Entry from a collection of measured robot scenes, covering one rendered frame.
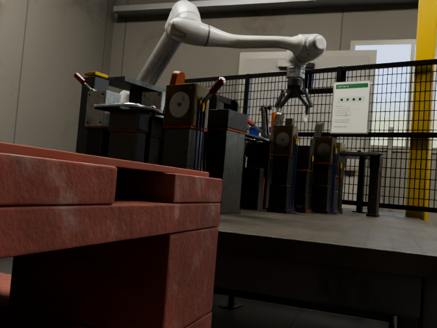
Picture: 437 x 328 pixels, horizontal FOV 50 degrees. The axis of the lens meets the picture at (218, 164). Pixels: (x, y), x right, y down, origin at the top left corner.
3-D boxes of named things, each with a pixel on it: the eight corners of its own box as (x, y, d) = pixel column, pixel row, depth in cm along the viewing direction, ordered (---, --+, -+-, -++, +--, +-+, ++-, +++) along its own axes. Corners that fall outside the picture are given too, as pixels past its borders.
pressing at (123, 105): (140, 105, 126) (140, 99, 126) (85, 107, 139) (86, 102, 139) (328, 155, 240) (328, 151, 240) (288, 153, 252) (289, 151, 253)
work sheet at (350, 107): (367, 133, 263) (371, 79, 264) (330, 133, 276) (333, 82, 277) (369, 134, 265) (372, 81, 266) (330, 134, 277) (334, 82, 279)
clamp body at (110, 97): (94, 204, 145) (105, 90, 147) (70, 201, 152) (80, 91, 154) (112, 205, 151) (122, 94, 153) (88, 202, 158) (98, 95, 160)
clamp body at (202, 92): (191, 218, 123) (202, 82, 125) (152, 213, 131) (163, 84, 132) (210, 217, 130) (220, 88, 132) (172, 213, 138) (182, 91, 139)
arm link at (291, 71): (300, 65, 225) (299, 77, 225) (308, 69, 233) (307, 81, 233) (283, 66, 231) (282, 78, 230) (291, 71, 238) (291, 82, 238)
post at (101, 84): (82, 199, 164) (94, 75, 166) (69, 197, 168) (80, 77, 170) (99, 200, 170) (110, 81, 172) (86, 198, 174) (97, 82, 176)
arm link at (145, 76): (108, 124, 252) (110, 101, 269) (135, 135, 260) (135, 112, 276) (179, 4, 214) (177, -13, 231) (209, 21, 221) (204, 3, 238)
